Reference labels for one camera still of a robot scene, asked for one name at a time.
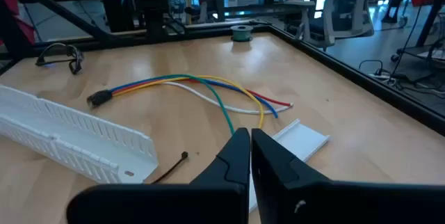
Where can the white power strip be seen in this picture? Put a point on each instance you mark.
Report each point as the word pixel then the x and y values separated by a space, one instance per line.
pixel 380 75

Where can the black tape roll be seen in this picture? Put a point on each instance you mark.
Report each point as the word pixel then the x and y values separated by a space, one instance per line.
pixel 241 34

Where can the white office chair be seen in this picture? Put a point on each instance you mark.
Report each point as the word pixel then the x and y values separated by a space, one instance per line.
pixel 347 8

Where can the white raceway cover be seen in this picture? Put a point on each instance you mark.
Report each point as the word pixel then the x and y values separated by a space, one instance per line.
pixel 299 140

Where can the black zip tie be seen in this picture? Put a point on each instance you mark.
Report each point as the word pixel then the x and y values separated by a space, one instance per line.
pixel 172 168

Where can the black safety glasses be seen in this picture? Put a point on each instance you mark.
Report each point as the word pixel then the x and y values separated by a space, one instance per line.
pixel 76 62

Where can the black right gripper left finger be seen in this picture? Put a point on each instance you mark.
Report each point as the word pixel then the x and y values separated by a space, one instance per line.
pixel 174 203

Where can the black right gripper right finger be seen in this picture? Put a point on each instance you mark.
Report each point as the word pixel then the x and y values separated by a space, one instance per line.
pixel 347 203

